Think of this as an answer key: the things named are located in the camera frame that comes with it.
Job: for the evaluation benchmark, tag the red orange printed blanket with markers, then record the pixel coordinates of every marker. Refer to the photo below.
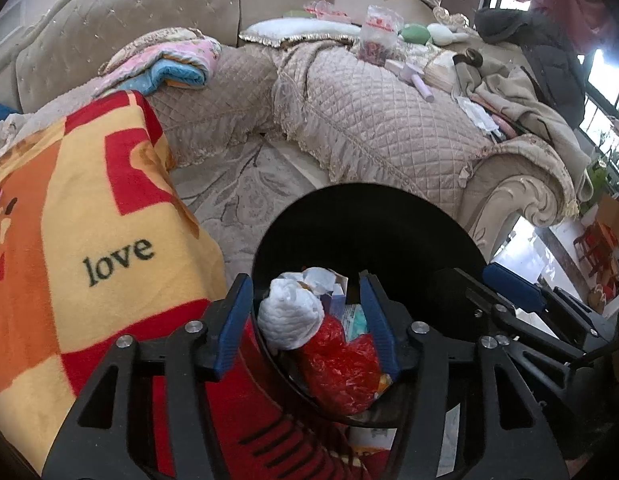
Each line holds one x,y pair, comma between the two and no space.
89,210

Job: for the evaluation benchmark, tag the pink handheld fan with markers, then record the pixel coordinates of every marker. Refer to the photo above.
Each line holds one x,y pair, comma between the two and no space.
419,85

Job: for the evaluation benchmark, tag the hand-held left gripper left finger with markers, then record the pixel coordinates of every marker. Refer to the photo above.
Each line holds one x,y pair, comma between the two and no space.
234,325

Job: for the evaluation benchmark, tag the cream patterned folded quilt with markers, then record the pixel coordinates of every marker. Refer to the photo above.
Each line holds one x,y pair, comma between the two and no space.
149,40

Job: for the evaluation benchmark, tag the white paper towel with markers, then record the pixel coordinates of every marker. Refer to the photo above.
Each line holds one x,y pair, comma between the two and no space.
289,310

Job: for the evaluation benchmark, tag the white pillow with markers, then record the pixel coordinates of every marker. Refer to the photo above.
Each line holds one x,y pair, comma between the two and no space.
299,27

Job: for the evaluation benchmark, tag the pink blue folded blanket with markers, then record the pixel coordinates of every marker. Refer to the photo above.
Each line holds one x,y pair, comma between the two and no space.
179,67

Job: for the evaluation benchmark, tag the white lace cloth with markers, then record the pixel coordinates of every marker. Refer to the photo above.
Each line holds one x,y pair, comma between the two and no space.
477,112

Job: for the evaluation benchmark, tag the green plush toy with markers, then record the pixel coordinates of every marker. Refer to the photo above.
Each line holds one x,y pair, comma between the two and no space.
414,34

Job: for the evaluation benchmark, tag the beige trash bin black liner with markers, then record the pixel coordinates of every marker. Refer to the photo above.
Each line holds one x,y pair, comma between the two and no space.
369,230

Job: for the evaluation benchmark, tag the beige straw hand fan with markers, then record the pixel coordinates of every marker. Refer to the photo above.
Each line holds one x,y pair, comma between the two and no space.
442,77

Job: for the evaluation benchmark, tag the beige carved sofa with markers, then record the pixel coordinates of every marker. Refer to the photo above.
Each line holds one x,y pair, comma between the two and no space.
519,195

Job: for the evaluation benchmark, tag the cardboard box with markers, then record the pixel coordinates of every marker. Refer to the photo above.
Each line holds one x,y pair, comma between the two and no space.
612,212

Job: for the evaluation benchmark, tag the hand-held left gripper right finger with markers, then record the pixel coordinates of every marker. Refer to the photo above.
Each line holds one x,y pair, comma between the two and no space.
377,320

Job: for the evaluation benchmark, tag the dark grey jacket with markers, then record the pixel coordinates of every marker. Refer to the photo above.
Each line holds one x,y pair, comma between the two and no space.
549,60

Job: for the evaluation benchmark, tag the dark brown clip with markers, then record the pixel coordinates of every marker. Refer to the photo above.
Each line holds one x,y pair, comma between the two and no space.
469,57

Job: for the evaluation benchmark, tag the beige coat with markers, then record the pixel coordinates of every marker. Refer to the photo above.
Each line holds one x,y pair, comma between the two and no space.
539,115

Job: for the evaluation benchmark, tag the green potted plant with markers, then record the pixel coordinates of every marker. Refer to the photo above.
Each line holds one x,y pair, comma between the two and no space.
602,175

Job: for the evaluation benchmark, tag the yellow snack packet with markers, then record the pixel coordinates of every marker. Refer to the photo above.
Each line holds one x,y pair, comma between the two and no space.
384,382

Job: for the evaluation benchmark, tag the quilted beige sofa cover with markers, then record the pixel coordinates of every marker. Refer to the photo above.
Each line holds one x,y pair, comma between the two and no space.
379,125
204,105

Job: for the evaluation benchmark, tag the teal tissue packet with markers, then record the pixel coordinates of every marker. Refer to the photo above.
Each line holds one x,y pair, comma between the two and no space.
354,320

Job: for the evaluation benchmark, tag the clear plastic bag red print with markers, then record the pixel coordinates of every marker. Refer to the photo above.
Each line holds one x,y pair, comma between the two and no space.
379,35

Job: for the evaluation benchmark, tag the beige tufted sofa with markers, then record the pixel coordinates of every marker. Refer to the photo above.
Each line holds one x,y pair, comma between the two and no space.
139,10

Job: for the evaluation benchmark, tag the pink patterned packet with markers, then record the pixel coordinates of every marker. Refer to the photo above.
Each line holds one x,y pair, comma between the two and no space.
324,10

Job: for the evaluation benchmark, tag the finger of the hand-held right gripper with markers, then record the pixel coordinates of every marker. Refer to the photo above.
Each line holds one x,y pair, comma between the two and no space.
482,295
514,285

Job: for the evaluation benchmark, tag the small red stool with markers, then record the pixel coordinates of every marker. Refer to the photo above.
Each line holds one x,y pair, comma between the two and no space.
597,242

